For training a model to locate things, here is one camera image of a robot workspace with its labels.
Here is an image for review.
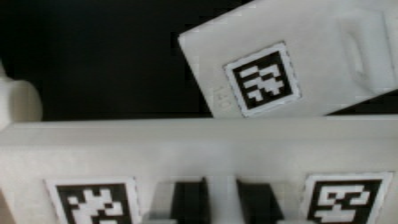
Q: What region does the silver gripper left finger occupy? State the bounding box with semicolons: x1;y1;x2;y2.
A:
148;178;210;224

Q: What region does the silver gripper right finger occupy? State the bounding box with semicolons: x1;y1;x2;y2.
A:
237;180;286;224

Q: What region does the white cabinet body box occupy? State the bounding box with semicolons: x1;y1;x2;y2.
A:
0;116;398;224

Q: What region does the white cabinet door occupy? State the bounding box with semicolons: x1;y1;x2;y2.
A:
178;0;398;119

